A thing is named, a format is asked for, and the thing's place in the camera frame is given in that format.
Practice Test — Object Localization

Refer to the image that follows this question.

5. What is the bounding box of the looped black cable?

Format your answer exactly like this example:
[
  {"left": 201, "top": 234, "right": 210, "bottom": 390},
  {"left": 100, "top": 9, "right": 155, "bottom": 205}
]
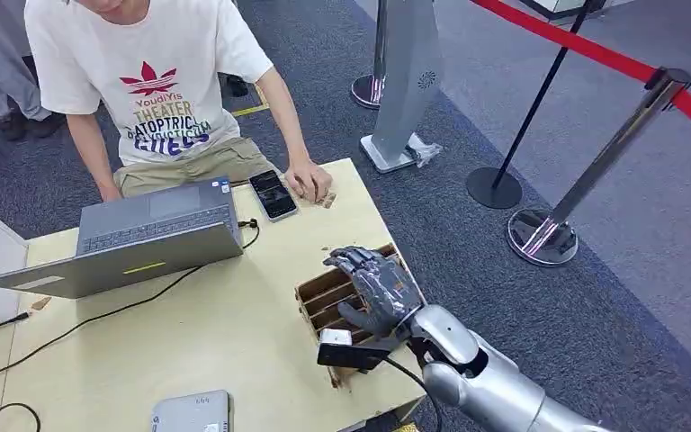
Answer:
[{"left": 0, "top": 402, "right": 42, "bottom": 432}]

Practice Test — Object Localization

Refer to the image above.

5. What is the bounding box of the yellow floor tape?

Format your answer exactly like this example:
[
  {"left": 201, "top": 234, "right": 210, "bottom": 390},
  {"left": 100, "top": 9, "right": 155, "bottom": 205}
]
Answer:
[{"left": 231, "top": 83, "right": 271, "bottom": 119}]

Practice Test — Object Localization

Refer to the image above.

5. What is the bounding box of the black stanchion post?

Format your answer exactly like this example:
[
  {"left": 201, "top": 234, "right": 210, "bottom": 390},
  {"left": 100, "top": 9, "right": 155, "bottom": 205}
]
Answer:
[{"left": 465, "top": 0, "right": 597, "bottom": 211}]

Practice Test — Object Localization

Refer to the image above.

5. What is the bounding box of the long black laptop cable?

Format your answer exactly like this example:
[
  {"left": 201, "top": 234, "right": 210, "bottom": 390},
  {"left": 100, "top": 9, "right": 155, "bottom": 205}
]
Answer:
[{"left": 0, "top": 218, "right": 261, "bottom": 395}]

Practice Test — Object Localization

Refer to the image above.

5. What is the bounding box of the red barrier belt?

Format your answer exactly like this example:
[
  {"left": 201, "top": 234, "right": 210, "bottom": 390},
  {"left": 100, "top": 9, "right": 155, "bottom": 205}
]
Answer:
[{"left": 471, "top": 0, "right": 691, "bottom": 149}]

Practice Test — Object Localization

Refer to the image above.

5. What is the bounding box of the clear plastic wrap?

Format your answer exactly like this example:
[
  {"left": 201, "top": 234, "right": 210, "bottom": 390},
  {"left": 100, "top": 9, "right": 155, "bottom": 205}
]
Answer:
[{"left": 408, "top": 133, "right": 444, "bottom": 169}]

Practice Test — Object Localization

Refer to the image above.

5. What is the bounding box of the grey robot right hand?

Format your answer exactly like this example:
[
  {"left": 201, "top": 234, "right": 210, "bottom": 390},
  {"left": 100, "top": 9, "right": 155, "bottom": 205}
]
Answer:
[{"left": 323, "top": 245, "right": 425, "bottom": 340}]

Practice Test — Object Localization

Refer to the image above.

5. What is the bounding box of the grey pedestal stand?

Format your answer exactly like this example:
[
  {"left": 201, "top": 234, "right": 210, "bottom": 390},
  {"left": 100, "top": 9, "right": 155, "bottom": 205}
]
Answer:
[{"left": 360, "top": 0, "right": 444, "bottom": 175}]

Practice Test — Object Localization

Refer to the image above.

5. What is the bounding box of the silver grey device box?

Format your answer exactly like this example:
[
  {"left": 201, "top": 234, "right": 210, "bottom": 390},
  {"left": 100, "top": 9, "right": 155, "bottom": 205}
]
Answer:
[{"left": 150, "top": 390, "right": 234, "bottom": 432}]

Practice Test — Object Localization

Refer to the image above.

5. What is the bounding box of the small black object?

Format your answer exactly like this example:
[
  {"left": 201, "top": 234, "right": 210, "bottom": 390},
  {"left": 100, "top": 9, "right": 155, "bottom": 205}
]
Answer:
[{"left": 222, "top": 74, "right": 251, "bottom": 99}]

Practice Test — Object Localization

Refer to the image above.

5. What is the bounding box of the black smartphone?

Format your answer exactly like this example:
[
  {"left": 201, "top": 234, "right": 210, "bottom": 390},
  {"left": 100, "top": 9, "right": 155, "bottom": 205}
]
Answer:
[{"left": 248, "top": 169, "right": 300, "bottom": 223}]

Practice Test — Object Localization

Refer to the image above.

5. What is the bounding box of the person's left hand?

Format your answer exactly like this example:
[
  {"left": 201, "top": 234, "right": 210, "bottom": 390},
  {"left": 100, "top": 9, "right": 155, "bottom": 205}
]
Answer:
[{"left": 284, "top": 158, "right": 334, "bottom": 204}]

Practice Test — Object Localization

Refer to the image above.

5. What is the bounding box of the wooden card box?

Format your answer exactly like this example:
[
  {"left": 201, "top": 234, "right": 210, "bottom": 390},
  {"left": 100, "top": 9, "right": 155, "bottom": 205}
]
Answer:
[{"left": 295, "top": 241, "right": 427, "bottom": 390}]

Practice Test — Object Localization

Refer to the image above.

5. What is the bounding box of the chrome stanchion post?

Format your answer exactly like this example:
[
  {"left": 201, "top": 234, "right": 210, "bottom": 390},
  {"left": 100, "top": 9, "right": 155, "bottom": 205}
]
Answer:
[
  {"left": 350, "top": 0, "right": 390, "bottom": 112},
  {"left": 506, "top": 67, "right": 691, "bottom": 267}
]

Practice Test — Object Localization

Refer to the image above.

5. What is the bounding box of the grey laptop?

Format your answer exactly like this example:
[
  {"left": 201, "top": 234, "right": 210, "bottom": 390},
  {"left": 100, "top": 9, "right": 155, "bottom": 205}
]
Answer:
[{"left": 0, "top": 175, "right": 246, "bottom": 300}]

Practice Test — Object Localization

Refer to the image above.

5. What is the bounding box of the black and pale wrist camera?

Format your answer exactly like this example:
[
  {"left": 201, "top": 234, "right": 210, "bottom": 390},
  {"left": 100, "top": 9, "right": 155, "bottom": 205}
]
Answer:
[{"left": 317, "top": 328, "right": 399, "bottom": 374}]

